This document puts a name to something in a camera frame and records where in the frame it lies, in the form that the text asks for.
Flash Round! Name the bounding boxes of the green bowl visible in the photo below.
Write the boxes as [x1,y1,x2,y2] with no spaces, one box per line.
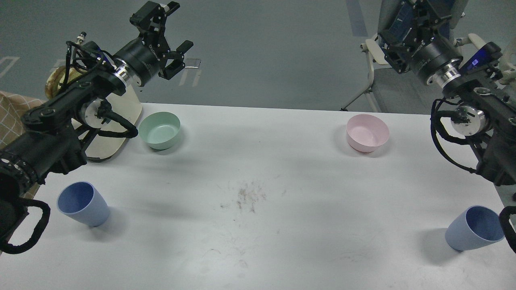
[138,112,182,150]

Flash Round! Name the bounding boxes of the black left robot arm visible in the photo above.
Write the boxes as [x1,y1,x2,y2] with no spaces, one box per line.
[0,1,194,255]

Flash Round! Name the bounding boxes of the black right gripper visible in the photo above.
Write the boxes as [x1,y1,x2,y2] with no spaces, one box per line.
[379,0,463,86]

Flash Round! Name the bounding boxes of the brown checkered cloth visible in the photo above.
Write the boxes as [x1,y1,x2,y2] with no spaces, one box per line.
[0,91,47,200]

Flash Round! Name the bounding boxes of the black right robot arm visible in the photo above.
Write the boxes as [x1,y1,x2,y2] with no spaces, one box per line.
[377,0,515,186]

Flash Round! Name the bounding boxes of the grey office chair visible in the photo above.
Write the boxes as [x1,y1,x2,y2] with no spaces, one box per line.
[341,0,501,114]

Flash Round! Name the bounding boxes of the blue cup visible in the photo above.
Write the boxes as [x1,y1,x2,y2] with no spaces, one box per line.
[445,205,505,251]
[56,182,110,227]

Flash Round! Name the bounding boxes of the pink bowl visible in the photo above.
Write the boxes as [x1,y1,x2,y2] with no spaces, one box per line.
[346,114,390,153]

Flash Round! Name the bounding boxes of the cream toaster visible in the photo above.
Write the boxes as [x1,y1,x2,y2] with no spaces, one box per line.
[73,83,143,162]

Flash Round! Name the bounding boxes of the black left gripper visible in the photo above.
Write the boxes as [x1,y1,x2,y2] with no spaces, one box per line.
[115,1,194,87]

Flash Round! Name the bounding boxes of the bread slice back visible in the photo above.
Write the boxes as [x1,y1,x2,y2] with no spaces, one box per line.
[44,66,82,100]

